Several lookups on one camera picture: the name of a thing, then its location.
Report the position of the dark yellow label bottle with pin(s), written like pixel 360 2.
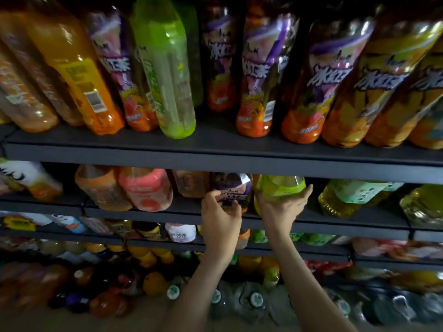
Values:
pixel 150 231

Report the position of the green drink bottle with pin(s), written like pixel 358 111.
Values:
pixel 195 58
pixel 278 186
pixel 166 72

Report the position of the person's right hand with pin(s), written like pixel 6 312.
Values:
pixel 278 216

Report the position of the person's left hand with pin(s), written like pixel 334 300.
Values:
pixel 219 226

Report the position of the yellow label tea bottle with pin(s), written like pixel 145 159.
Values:
pixel 408 110
pixel 431 133
pixel 373 86

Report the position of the brown drink bottle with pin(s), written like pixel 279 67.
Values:
pixel 192 183

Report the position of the person's left forearm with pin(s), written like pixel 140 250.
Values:
pixel 199 293

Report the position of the person's right thumb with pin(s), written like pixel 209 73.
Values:
pixel 260 203

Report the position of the row of pink packets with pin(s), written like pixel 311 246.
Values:
pixel 398 248

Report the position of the brown label bottle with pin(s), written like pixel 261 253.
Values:
pixel 123 228

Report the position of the person's right forearm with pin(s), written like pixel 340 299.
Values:
pixel 304 286

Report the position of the small green bottle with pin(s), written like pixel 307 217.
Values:
pixel 259 236
pixel 316 239

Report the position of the white label orange bottle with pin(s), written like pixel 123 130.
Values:
pixel 31 178

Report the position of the pink label drink bottle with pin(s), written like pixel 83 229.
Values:
pixel 147 190

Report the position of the small orange cap bottle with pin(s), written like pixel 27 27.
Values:
pixel 244 238

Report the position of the orange juice bottle yellow label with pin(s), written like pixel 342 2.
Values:
pixel 83 86

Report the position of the white milk drink bottle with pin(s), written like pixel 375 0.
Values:
pixel 180 232

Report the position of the cluster of dark soda bottles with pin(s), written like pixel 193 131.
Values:
pixel 90 290

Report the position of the yellow bottle pale green label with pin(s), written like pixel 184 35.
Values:
pixel 346 197
pixel 389 191

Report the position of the white and blue bottle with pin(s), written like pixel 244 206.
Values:
pixel 69 223

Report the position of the person's left thumb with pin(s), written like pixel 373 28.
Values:
pixel 237 209

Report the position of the cluster of clear water bottles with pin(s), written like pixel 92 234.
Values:
pixel 380 300

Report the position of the purple label tea bottle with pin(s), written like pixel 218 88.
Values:
pixel 318 86
pixel 232 186
pixel 219 65
pixel 259 82
pixel 121 76

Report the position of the yellow flower label bottle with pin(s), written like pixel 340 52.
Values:
pixel 19 223

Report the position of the pale orange drink bottle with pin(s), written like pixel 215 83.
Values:
pixel 24 107
pixel 41 79

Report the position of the yellow clear drink bottle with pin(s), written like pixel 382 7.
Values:
pixel 424 205

